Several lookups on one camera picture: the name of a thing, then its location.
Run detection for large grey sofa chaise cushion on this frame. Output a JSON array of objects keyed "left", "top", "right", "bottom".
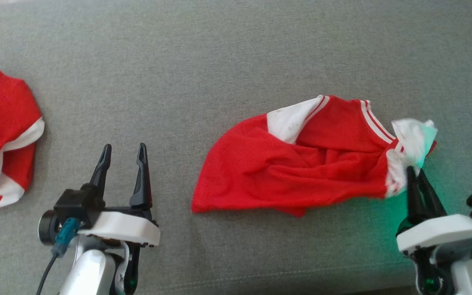
[{"left": 0, "top": 0, "right": 472, "bottom": 295}]

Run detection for red jersey with white stripes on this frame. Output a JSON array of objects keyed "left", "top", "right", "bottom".
[{"left": 191, "top": 94, "right": 438, "bottom": 218}]

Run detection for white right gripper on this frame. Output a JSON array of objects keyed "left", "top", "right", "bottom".
[{"left": 396, "top": 166, "right": 472, "bottom": 254}]

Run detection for thin black cable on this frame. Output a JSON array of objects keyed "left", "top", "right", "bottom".
[{"left": 35, "top": 252, "right": 58, "bottom": 295}]

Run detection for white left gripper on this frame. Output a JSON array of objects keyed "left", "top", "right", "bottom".
[{"left": 77, "top": 143, "right": 161, "bottom": 249}]

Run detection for red shorts with white trim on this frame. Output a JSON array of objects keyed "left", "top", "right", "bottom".
[{"left": 0, "top": 61, "right": 45, "bottom": 209}]

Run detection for teal cable connector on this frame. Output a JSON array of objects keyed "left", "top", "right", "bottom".
[{"left": 52, "top": 217, "right": 82, "bottom": 256}]

